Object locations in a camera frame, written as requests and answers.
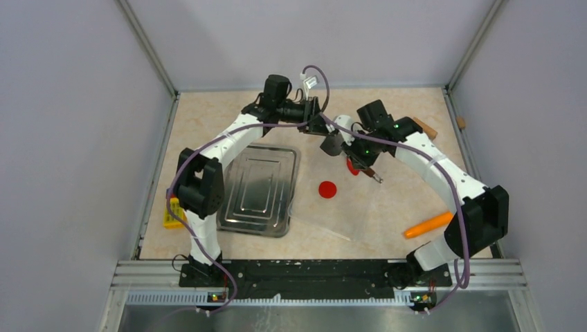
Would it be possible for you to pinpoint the aluminium frame rail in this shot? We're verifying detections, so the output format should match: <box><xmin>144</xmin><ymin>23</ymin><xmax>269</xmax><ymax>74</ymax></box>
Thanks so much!
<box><xmin>100</xmin><ymin>259</ymin><xmax>543</xmax><ymax>331</ymax></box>

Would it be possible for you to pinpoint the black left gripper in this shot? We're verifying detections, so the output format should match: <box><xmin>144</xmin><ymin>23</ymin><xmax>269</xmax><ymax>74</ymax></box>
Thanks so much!
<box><xmin>276</xmin><ymin>96</ymin><xmax>332</xmax><ymax>136</ymax></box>

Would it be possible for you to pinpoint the colourful toy block stack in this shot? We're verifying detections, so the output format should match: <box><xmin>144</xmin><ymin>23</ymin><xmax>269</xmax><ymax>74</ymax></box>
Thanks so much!
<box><xmin>163</xmin><ymin>196</ymin><xmax>187</xmax><ymax>229</ymax></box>

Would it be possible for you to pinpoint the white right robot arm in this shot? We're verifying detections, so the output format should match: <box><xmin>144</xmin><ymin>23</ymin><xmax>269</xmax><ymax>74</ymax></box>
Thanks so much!
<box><xmin>325</xmin><ymin>100</ymin><xmax>509</xmax><ymax>285</ymax></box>

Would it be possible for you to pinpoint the red dough piece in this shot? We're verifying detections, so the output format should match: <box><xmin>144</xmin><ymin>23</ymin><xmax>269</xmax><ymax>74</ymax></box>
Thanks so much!
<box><xmin>346</xmin><ymin>158</ymin><xmax>361</xmax><ymax>176</ymax></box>

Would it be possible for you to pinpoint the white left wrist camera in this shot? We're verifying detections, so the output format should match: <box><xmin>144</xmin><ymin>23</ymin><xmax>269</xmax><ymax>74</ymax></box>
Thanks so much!
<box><xmin>300</xmin><ymin>73</ymin><xmax>319</xmax><ymax>93</ymax></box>

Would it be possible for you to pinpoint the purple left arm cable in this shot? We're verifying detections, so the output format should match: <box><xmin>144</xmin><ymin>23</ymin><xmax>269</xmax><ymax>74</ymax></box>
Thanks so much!
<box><xmin>165</xmin><ymin>64</ymin><xmax>331</xmax><ymax>315</ymax></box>

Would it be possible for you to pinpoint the orange carrot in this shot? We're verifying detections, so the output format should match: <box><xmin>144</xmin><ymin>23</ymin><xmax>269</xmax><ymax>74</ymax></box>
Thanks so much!
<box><xmin>403</xmin><ymin>212</ymin><xmax>453</xmax><ymax>239</ymax></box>

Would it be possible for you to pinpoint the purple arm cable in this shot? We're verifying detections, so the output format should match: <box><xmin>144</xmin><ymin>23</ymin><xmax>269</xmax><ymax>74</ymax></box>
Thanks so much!
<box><xmin>320</xmin><ymin>112</ymin><xmax>472</xmax><ymax>313</ymax></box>
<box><xmin>165</xmin><ymin>64</ymin><xmax>331</xmax><ymax>315</ymax></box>

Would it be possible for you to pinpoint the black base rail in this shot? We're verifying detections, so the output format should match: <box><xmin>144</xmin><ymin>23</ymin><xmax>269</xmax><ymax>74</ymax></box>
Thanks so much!
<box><xmin>179</xmin><ymin>259</ymin><xmax>453</xmax><ymax>300</ymax></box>

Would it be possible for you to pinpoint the steel rectangular tray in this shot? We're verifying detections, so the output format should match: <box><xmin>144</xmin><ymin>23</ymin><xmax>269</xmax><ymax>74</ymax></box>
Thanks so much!
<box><xmin>217</xmin><ymin>144</ymin><xmax>300</xmax><ymax>238</ymax></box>

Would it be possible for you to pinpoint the small wooden block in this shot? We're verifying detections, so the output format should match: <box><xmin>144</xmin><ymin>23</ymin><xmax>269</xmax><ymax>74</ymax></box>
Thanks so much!
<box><xmin>455</xmin><ymin>116</ymin><xmax>466</xmax><ymax>130</ymax></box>

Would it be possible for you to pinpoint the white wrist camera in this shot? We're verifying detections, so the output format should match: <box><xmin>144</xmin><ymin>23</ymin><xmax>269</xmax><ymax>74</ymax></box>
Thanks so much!
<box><xmin>326</xmin><ymin>115</ymin><xmax>354</xmax><ymax>145</ymax></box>
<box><xmin>300</xmin><ymin>73</ymin><xmax>319</xmax><ymax>93</ymax></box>

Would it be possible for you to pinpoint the round red dough wrapper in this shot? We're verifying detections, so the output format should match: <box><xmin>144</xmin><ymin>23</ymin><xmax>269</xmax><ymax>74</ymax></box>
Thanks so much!
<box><xmin>318</xmin><ymin>181</ymin><xmax>337</xmax><ymax>199</ymax></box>

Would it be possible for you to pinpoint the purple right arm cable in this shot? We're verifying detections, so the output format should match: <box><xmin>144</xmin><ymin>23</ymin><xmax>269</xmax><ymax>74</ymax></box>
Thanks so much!
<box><xmin>320</xmin><ymin>112</ymin><xmax>472</xmax><ymax>313</ymax></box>

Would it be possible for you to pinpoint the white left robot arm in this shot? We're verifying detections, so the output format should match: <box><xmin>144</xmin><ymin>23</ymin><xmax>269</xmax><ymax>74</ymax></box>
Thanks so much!
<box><xmin>168</xmin><ymin>74</ymin><xmax>328</xmax><ymax>286</ymax></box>

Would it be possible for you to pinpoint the metal spatula wooden handle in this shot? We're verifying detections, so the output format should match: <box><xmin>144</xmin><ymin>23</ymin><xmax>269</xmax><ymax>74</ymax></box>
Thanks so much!
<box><xmin>361</xmin><ymin>167</ymin><xmax>383</xmax><ymax>184</ymax></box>

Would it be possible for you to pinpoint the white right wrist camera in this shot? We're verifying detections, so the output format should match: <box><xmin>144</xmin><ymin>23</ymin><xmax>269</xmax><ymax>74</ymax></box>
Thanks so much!
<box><xmin>326</xmin><ymin>115</ymin><xmax>354</xmax><ymax>145</ymax></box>

